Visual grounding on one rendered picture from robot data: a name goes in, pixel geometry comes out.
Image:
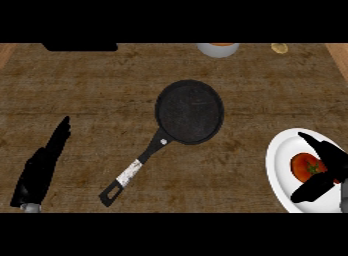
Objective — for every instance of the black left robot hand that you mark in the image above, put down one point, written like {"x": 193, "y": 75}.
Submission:
{"x": 38, "y": 170}

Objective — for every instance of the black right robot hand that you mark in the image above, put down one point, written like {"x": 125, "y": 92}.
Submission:
{"x": 336, "y": 160}

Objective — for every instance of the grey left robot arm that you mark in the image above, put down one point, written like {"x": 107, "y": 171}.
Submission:
{"x": 31, "y": 208}

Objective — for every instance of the red tomato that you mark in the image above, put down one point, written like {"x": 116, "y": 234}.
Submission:
{"x": 304, "y": 166}

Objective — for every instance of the white plate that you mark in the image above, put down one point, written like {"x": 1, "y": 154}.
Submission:
{"x": 289, "y": 166}

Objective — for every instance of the black frying pan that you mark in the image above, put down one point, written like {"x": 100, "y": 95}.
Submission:
{"x": 189, "y": 111}

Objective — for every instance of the small yellow food piece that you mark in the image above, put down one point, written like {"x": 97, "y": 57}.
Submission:
{"x": 279, "y": 48}

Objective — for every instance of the black flat appliance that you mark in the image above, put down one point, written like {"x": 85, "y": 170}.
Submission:
{"x": 81, "y": 46}

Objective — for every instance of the white cup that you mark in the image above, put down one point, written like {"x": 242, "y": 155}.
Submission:
{"x": 217, "y": 50}

